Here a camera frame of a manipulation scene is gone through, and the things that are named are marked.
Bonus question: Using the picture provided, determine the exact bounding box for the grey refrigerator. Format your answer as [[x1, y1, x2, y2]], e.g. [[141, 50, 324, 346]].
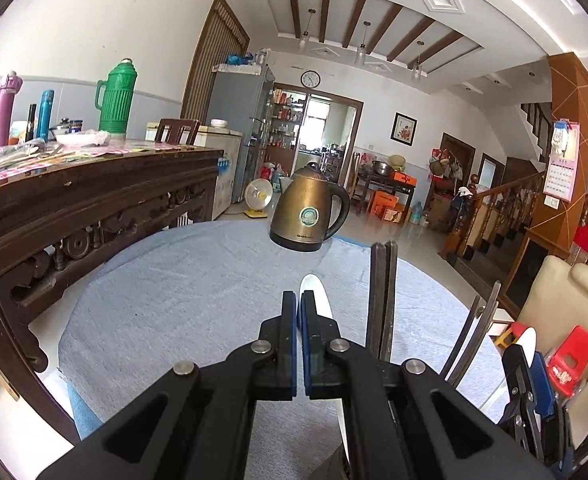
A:
[[206, 66, 276, 204]]

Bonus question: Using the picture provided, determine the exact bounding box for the carved dark wooden table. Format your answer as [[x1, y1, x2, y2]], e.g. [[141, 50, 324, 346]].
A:
[[0, 142, 225, 443]]

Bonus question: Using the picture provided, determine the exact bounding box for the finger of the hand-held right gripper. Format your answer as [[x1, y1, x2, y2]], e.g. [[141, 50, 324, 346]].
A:
[[530, 351, 557, 418], [501, 344, 542, 456]]

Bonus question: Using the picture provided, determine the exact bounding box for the wall calendar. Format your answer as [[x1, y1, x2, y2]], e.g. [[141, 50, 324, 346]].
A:
[[543, 119, 581, 202]]

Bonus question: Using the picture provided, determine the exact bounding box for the grey plastic bag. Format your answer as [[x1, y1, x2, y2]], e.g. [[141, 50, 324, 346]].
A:
[[0, 142, 55, 171]]

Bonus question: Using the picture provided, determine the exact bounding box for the large orange carton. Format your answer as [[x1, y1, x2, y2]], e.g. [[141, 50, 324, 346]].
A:
[[367, 190, 405, 223]]

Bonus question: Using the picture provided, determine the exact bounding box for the brown slatted door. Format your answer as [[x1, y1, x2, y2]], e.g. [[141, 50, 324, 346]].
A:
[[181, 0, 251, 123]]

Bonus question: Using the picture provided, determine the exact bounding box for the dark wooden side table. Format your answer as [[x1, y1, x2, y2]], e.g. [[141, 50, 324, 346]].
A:
[[356, 172, 416, 213]]

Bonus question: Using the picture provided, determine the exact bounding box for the light blue table cloth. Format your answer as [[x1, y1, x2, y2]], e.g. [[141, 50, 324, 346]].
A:
[[58, 219, 511, 480]]

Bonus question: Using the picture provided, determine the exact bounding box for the white bowl with plastic wrap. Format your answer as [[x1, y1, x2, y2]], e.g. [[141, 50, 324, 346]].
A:
[[54, 130, 111, 147]]

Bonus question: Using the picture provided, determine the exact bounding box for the framed wall picture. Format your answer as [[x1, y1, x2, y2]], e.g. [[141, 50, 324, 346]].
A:
[[390, 112, 418, 147]]

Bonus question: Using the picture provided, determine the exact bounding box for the red plastic stool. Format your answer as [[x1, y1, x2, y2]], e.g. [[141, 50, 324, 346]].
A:
[[544, 325, 588, 401]]

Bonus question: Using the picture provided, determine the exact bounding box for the pink checkered tablecloth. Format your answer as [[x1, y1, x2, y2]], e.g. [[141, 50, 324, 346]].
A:
[[0, 142, 195, 186]]

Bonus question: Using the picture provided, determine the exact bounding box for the bronze electric kettle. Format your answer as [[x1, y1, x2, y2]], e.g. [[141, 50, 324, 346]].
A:
[[269, 161, 351, 254]]

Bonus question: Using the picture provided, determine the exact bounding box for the green thermos jug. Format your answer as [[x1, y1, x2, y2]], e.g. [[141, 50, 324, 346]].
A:
[[95, 58, 134, 136]]

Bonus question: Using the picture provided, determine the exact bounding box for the blue water bottle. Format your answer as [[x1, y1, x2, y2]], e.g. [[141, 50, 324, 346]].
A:
[[36, 90, 55, 140]]

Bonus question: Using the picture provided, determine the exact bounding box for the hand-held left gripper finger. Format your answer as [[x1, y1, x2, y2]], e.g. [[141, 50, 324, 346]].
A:
[[300, 292, 550, 480], [36, 290, 300, 480]]

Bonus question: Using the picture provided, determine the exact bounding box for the wooden stair railing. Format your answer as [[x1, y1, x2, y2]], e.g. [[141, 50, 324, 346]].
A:
[[441, 170, 547, 261]]

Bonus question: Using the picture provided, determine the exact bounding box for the purple water bottle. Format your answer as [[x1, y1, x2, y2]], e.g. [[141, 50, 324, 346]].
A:
[[0, 72, 24, 150]]

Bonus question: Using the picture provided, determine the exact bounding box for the round electric heater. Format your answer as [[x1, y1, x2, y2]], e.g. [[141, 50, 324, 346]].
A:
[[244, 178, 275, 219]]

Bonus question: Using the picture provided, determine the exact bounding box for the yellow stool with red seat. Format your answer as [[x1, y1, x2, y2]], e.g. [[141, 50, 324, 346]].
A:
[[494, 322, 530, 351]]

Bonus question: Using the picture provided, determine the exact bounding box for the white chest freezer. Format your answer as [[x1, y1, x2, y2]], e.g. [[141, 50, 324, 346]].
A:
[[145, 122, 243, 221]]

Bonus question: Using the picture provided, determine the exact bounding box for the shelf with bottles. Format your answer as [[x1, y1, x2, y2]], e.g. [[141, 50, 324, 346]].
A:
[[269, 87, 307, 148]]

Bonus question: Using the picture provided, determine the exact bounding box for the dark wooden chair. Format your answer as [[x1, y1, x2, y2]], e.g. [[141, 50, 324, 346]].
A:
[[154, 118, 201, 145]]

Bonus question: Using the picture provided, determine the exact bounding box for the cream padded chair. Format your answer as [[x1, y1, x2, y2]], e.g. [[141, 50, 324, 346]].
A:
[[516, 255, 588, 451]]

